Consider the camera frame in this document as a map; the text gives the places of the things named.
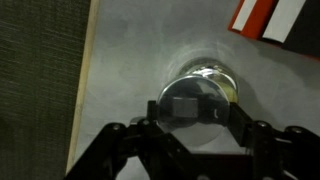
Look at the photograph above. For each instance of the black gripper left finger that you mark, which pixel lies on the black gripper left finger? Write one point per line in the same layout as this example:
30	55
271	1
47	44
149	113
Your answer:
140	146

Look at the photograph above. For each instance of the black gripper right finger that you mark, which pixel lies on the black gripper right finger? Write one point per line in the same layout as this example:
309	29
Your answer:
273	150

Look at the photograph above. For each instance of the glass candle holder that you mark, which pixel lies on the glass candle holder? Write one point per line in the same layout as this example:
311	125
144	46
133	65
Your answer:
216	71

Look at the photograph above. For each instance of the grey coffee table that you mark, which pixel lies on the grey coffee table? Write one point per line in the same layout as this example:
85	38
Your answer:
133	50

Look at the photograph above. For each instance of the black book with yellow spine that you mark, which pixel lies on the black book with yellow spine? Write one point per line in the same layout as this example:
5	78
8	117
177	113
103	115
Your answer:
306	30

